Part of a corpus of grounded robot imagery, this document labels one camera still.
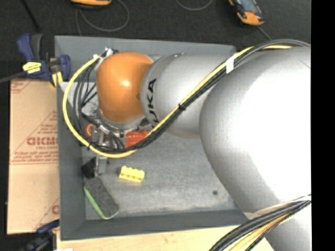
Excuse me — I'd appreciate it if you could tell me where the orange ring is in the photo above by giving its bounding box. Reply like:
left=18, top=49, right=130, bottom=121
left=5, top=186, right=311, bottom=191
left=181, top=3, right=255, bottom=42
left=84, top=123, right=94, bottom=141

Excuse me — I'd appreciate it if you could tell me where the green sponge dark grey top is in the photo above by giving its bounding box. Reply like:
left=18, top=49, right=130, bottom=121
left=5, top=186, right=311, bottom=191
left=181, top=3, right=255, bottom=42
left=83, top=177, right=120, bottom=220

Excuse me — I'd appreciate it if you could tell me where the black rounded object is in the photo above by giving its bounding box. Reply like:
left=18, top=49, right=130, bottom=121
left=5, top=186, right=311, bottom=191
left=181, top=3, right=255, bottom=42
left=81, top=157, right=97, bottom=179

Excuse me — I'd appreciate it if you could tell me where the red-orange plastic object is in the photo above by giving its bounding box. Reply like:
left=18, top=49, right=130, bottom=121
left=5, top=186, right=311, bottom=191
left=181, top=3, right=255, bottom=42
left=125, top=129, right=149, bottom=149

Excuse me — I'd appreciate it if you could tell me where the yellow toy brick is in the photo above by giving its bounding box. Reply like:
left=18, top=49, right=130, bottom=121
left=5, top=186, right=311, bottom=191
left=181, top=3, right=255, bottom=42
left=118, top=166, right=146, bottom=184

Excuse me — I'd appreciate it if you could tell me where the brown cardboard board red print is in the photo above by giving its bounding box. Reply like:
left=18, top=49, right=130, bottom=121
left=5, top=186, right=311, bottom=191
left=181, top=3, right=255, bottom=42
left=6, top=78, right=61, bottom=235

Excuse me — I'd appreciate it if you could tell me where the grey metal bin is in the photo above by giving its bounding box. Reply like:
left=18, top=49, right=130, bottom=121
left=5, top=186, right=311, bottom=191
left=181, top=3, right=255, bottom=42
left=54, top=35, right=249, bottom=241

